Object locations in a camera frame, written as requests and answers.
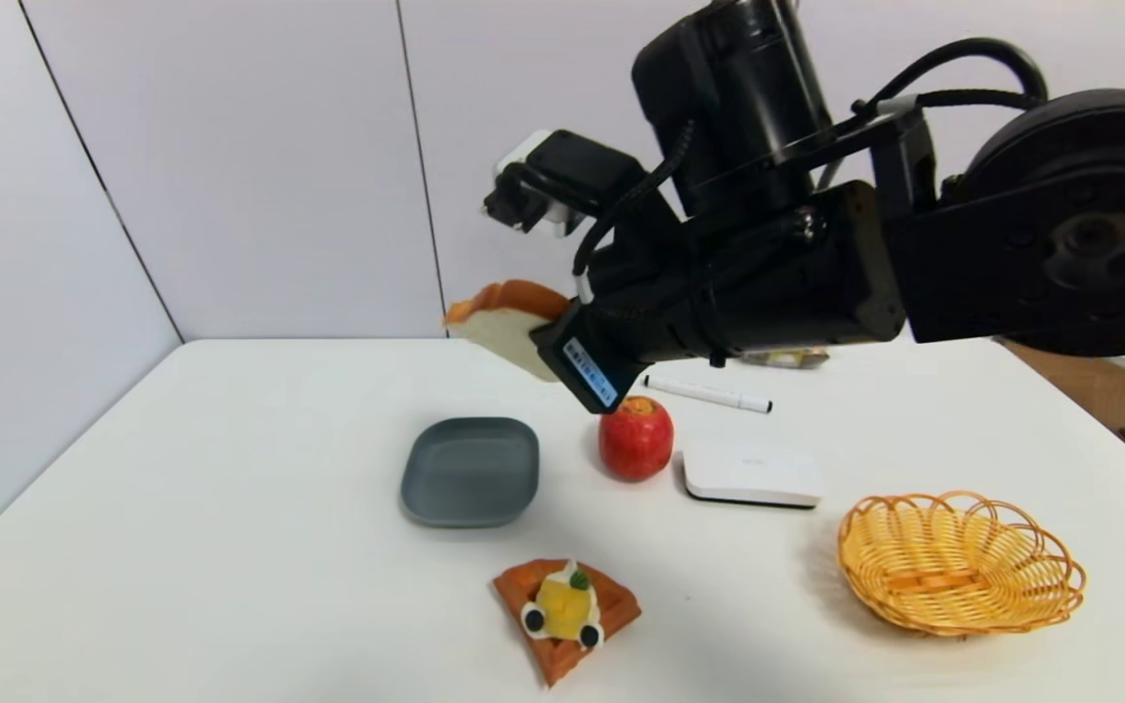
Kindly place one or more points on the gold foil snack packet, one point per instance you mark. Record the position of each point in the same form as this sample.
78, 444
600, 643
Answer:
797, 358

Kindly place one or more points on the waffle slice with fruit topping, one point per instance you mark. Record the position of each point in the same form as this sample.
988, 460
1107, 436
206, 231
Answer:
611, 600

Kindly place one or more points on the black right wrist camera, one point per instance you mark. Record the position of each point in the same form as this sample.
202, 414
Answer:
572, 176

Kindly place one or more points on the red apple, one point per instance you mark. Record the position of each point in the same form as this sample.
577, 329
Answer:
635, 444

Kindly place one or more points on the flat white plastic box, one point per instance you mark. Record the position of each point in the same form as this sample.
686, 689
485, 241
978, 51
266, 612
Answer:
753, 474

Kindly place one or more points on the white marker with black cap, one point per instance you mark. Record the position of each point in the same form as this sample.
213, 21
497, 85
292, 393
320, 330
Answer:
709, 394

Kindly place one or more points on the grey-blue square dish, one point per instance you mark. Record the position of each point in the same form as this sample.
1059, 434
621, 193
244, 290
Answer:
470, 474

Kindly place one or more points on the yellow wicker basket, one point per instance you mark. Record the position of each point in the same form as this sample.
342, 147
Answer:
958, 566

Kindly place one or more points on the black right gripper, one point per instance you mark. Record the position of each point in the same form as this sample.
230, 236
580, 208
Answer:
586, 369

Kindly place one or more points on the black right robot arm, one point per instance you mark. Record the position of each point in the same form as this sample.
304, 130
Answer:
1061, 244

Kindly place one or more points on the white bread slice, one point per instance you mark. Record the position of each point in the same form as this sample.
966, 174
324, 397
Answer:
499, 327

